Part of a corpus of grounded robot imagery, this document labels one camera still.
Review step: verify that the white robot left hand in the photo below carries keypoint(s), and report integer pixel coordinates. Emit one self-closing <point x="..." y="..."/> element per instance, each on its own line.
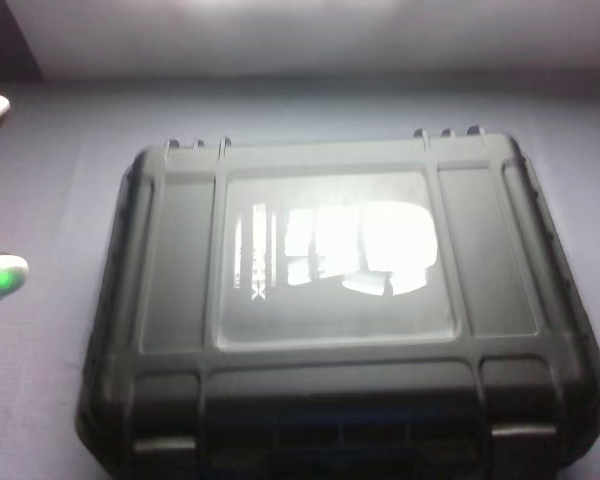
<point x="2" y="277"/>

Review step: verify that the black hard plastic case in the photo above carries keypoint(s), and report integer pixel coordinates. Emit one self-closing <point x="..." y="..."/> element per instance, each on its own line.
<point x="330" y="370"/>

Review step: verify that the grey table cloth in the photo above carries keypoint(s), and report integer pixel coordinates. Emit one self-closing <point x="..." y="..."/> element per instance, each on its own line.
<point x="45" y="200"/>

